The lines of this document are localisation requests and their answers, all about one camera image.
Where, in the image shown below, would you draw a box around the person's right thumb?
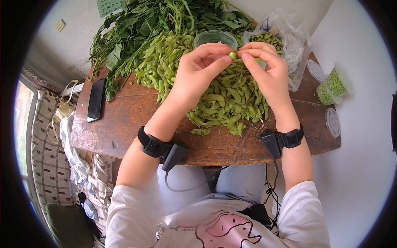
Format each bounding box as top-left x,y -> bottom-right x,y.
241,53 -> 267,79

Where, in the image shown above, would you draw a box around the person's right index finger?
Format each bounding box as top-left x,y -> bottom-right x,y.
237,48 -> 280,61

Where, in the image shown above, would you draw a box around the person's left hand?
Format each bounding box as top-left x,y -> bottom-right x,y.
168,43 -> 236,114

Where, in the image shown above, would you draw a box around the person's left middle finger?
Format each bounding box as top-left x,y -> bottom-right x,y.
198,43 -> 231,50

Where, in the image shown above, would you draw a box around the dark green cushion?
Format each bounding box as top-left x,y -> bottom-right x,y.
45,203 -> 95,248

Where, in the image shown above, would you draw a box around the green printed sheet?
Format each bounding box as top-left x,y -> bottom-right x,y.
96,0 -> 125,18

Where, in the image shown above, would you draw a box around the white cloth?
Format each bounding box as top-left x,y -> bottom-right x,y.
60,112 -> 91,187

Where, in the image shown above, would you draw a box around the person's legs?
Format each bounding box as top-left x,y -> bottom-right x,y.
157,164 -> 267,215

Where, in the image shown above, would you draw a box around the pile of green soybean pods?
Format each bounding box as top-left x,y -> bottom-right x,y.
186,58 -> 270,137

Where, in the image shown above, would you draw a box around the bunch of leafy soybean stalks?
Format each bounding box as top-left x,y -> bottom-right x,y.
88,0 -> 258,103

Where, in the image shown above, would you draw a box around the window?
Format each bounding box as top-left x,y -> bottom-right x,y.
14,79 -> 39,199

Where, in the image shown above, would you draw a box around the clear tub of shelled beans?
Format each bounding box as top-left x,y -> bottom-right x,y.
316,76 -> 342,106
326,63 -> 354,97

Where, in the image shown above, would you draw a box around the clear round lid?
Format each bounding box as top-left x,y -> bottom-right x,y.
325,107 -> 341,138
306,59 -> 325,83

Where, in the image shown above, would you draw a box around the person's right middle finger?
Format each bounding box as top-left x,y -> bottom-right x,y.
241,42 -> 276,51

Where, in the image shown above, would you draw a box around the person's body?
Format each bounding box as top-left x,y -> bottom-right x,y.
105,181 -> 331,248

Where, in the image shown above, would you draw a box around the black wrist band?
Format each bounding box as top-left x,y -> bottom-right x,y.
137,125 -> 190,172
260,123 -> 305,160

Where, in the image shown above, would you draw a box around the heap of dark green pods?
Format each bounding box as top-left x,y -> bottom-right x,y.
249,32 -> 284,55

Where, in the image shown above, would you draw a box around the person's right hand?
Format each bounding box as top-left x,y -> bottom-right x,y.
237,42 -> 293,110

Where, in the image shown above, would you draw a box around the clear round plastic container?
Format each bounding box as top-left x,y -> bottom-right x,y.
194,30 -> 238,52

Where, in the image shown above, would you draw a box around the beige bag with straps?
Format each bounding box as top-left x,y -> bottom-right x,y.
47,79 -> 84,146

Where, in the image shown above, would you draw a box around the green bean pod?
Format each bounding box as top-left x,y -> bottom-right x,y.
228,51 -> 262,64

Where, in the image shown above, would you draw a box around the person's left index finger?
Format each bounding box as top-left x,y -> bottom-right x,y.
190,46 -> 236,62

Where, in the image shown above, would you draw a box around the person's left thumb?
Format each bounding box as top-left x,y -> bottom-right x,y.
205,55 -> 233,78

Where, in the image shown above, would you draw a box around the black smartphone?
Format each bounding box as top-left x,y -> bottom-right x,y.
87,77 -> 107,123

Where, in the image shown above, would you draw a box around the checked patterned sofa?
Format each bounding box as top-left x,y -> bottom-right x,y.
30,88 -> 116,237

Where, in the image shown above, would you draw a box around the clear plastic bag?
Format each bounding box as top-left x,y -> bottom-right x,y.
242,11 -> 312,92

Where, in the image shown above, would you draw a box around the pile of pale pods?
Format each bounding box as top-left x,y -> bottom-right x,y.
133,30 -> 196,104

